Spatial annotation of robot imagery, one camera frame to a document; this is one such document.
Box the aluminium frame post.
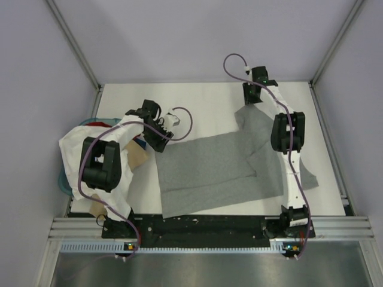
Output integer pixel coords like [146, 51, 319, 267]
[44, 0, 104, 90]
[309, 0, 375, 89]

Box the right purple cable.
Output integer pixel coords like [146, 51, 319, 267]
[223, 53, 312, 260]

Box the teal plastic basket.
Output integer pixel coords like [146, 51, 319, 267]
[57, 117, 121, 196]

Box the grey t-shirt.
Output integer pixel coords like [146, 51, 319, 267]
[155, 103, 320, 219]

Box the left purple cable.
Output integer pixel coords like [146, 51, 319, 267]
[77, 106, 194, 261]

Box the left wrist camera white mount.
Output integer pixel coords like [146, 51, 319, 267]
[163, 108, 180, 130]

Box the red t-shirt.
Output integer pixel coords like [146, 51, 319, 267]
[86, 121, 113, 129]

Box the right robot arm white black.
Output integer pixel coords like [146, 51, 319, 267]
[242, 65, 311, 237]

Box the right aluminium frame post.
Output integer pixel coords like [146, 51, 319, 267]
[309, 0, 375, 89]

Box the left aluminium frame post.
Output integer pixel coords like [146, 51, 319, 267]
[44, 0, 104, 90]

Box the aluminium frame front rail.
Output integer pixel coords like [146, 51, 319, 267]
[48, 214, 374, 240]

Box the grey slotted cable duct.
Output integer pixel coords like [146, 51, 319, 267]
[60, 242, 303, 255]

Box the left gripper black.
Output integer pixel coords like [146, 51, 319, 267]
[143, 120, 173, 152]

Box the white t-shirt with flower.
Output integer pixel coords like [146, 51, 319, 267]
[59, 124, 143, 221]

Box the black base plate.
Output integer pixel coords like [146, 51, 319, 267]
[101, 213, 317, 249]

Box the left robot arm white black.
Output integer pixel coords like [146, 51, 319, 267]
[77, 99, 180, 237]

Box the purple cable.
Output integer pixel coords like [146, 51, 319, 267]
[77, 106, 194, 261]
[223, 53, 312, 260]

